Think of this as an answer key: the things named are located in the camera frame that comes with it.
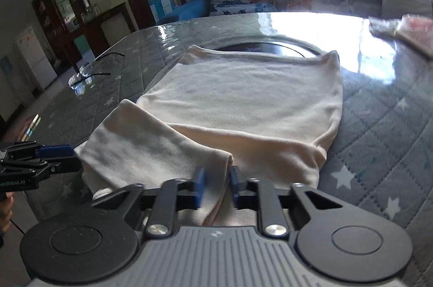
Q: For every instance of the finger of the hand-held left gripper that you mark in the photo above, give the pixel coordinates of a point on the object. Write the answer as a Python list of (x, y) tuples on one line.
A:
[(64, 164), (55, 150)]

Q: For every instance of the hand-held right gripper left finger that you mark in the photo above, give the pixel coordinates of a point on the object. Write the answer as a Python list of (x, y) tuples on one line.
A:
[(200, 188)]

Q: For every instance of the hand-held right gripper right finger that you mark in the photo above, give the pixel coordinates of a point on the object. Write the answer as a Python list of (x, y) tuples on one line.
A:
[(234, 189)]

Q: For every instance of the cream shirt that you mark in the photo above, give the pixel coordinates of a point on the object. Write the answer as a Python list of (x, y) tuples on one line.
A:
[(236, 97)]

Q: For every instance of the person's left hand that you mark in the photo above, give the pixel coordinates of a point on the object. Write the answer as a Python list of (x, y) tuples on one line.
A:
[(5, 211)]

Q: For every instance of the clear eyeglasses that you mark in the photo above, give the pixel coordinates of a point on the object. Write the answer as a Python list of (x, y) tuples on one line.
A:
[(78, 81)]

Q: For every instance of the white refrigerator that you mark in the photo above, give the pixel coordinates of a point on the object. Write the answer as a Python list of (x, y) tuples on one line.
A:
[(33, 60)]

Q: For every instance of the teal box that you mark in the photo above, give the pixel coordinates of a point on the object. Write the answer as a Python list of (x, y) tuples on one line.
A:
[(82, 44)]

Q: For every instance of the dark wooden cabinet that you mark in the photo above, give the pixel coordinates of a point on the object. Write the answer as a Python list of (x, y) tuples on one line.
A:
[(105, 26)]

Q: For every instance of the glass turntable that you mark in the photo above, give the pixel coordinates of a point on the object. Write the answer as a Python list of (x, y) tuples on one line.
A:
[(257, 48)]

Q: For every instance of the grey quilted star tablecloth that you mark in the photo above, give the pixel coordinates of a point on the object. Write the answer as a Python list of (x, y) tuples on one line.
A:
[(372, 124)]

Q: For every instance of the blue cabinet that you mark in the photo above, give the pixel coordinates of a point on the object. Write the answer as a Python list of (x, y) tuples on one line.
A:
[(162, 4)]

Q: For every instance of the clear plastic bag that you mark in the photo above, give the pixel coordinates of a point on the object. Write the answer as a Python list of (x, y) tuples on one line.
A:
[(406, 33)]

